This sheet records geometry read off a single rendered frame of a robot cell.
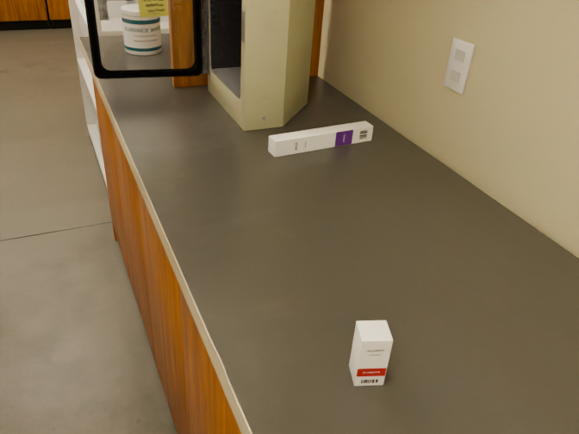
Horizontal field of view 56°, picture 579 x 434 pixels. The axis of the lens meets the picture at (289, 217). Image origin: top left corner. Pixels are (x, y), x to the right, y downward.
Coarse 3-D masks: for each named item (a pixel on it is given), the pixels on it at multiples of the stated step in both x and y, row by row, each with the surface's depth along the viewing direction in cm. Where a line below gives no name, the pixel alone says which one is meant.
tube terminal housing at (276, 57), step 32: (256, 0) 125; (288, 0) 128; (256, 32) 129; (288, 32) 132; (256, 64) 133; (288, 64) 137; (224, 96) 151; (256, 96) 137; (288, 96) 143; (256, 128) 142
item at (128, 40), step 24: (96, 0) 143; (120, 0) 144; (144, 0) 146; (168, 0) 147; (96, 24) 146; (120, 24) 147; (144, 24) 149; (168, 24) 151; (192, 24) 153; (120, 48) 151; (144, 48) 152; (168, 48) 154; (192, 48) 156
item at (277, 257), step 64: (128, 128) 138; (192, 128) 141; (384, 128) 148; (192, 192) 113; (256, 192) 115; (320, 192) 116; (384, 192) 118; (448, 192) 120; (192, 256) 95; (256, 256) 96; (320, 256) 97; (384, 256) 98; (448, 256) 99; (512, 256) 100; (256, 320) 82; (320, 320) 83; (448, 320) 85; (512, 320) 85; (576, 320) 86; (256, 384) 72; (320, 384) 72; (384, 384) 73; (448, 384) 74; (512, 384) 74; (576, 384) 75
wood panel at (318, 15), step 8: (320, 0) 171; (320, 8) 172; (320, 16) 173; (320, 24) 175; (320, 32) 176; (320, 40) 178; (312, 48) 178; (320, 48) 179; (312, 56) 180; (312, 64) 181; (312, 72) 183; (176, 80) 165; (184, 80) 166; (192, 80) 167; (200, 80) 168
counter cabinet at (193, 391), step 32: (96, 96) 212; (128, 192) 167; (128, 224) 184; (128, 256) 204; (160, 256) 129; (160, 288) 139; (160, 320) 150; (192, 320) 105; (160, 352) 163; (192, 352) 111; (192, 384) 118; (192, 416) 126; (224, 416) 92
